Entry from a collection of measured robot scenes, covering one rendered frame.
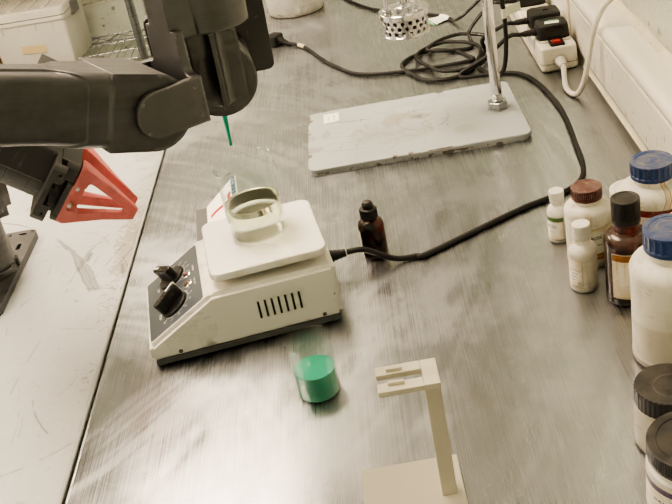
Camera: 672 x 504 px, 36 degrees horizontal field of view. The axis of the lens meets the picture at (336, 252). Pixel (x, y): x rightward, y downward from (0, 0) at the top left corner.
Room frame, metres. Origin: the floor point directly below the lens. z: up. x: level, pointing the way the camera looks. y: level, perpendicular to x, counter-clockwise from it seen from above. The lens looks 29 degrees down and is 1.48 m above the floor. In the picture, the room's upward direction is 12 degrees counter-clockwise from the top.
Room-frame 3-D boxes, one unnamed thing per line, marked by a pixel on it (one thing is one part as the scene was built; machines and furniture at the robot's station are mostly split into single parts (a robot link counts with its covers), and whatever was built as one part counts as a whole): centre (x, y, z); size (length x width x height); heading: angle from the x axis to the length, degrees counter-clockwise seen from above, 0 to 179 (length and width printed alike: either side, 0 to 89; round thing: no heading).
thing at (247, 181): (0.96, 0.07, 1.03); 0.07 x 0.06 x 0.08; 145
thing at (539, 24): (1.49, -0.38, 0.95); 0.07 x 0.04 x 0.02; 86
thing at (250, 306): (0.95, 0.10, 0.94); 0.22 x 0.13 x 0.08; 95
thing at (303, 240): (0.95, 0.07, 0.98); 0.12 x 0.12 x 0.01; 5
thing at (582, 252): (0.86, -0.24, 0.94); 0.03 x 0.03 x 0.07
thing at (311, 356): (0.78, 0.04, 0.93); 0.04 x 0.04 x 0.06
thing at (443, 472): (0.61, -0.02, 0.96); 0.08 x 0.08 x 0.13; 87
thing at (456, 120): (1.34, -0.14, 0.91); 0.30 x 0.20 x 0.01; 86
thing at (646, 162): (0.89, -0.32, 0.96); 0.06 x 0.06 x 0.11
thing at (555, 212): (0.96, -0.24, 0.93); 0.02 x 0.02 x 0.06
